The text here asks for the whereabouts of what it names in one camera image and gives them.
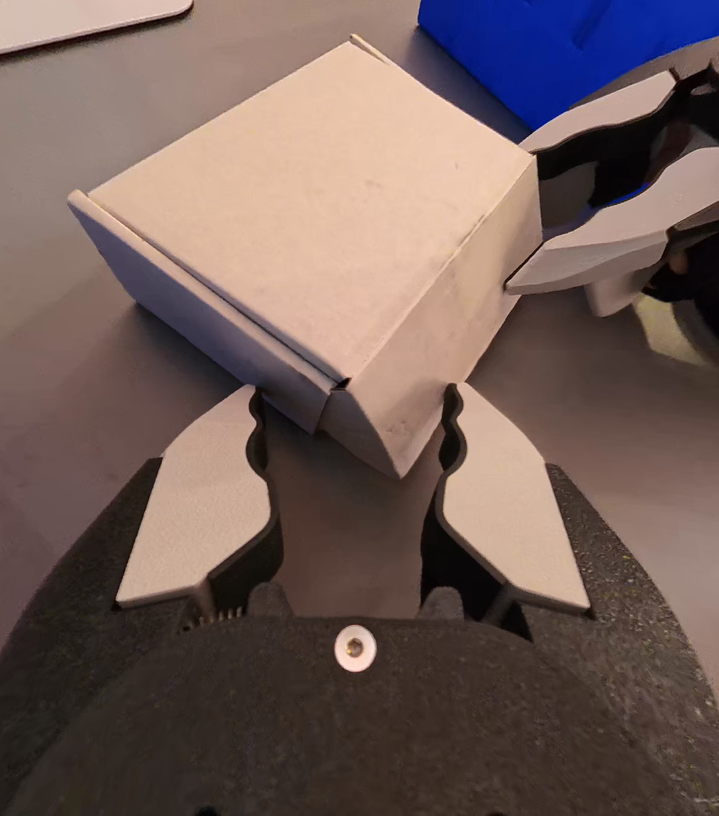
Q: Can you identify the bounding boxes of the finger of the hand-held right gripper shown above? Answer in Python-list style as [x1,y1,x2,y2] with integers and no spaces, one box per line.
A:
[504,145,719,318]
[519,69,717,214]

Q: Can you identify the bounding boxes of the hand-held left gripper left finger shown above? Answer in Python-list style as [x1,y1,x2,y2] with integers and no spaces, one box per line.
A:
[116,384,285,622]

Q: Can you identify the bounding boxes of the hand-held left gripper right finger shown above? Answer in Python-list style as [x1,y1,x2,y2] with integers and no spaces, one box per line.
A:
[422,382,592,616]

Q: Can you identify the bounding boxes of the white cardboard box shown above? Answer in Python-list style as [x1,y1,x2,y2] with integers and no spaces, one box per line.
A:
[68,35,545,480]

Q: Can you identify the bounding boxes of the blue plastic bin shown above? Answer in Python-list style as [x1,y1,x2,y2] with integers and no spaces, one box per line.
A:
[418,0,719,131]

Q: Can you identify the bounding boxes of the white tablet stand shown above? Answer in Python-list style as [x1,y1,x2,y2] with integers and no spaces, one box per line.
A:
[0,0,195,68]

